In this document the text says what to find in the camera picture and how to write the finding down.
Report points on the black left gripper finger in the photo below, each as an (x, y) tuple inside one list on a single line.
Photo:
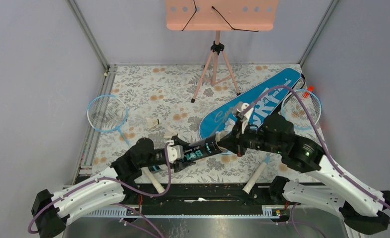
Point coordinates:
[(178, 141), (178, 166)]

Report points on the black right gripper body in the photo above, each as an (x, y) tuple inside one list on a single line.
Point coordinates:
[(253, 139)]

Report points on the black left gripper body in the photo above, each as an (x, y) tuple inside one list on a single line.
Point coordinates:
[(159, 157)]

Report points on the white shuttlecock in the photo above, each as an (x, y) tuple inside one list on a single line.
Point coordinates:
[(152, 122), (228, 125), (170, 134)]

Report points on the black shuttlecock tube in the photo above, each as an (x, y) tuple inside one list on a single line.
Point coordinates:
[(200, 149)]

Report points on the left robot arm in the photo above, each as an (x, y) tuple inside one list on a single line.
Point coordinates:
[(53, 212)]

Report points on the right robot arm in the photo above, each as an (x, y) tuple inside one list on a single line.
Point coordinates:
[(360, 210)]

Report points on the blue badminton racket right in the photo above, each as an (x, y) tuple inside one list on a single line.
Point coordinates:
[(299, 110)]

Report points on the blue badminton racket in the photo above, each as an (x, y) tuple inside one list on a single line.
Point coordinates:
[(108, 113), (299, 110)]

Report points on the blue badminton racket left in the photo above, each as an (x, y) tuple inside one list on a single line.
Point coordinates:
[(108, 113)]

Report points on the floral patterned mat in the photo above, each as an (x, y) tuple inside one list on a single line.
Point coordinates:
[(164, 92)]

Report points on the pink music stand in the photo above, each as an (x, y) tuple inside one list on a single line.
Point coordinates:
[(217, 16)]

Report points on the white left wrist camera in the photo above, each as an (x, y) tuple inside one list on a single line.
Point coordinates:
[(173, 152)]

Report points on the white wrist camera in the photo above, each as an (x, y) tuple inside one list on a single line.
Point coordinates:
[(173, 152), (242, 111)]

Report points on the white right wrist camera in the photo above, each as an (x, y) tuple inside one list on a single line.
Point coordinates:
[(242, 111)]

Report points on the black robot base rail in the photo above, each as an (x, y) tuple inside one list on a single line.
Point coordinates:
[(207, 199)]

